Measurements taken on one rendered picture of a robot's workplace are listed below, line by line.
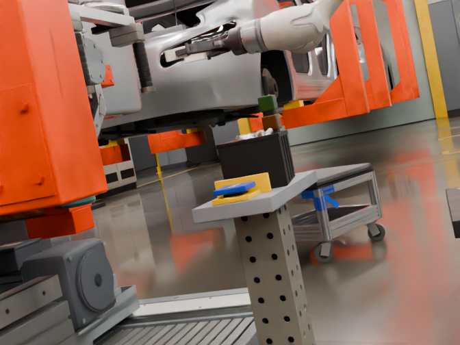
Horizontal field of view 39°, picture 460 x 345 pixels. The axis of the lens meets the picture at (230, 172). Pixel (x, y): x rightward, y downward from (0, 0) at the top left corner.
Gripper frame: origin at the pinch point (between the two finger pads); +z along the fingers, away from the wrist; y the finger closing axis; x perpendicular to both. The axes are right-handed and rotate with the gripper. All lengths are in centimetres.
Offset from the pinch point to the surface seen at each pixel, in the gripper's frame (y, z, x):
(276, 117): -13.9, -28.3, -22.9
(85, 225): -17, 32, -42
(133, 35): -2.7, 11.6, 8.8
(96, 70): -16.4, 17.8, -0.5
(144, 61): -1.2, 10.5, 0.9
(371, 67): 537, 9, 16
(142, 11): 321, 158, 90
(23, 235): -22, 49, -41
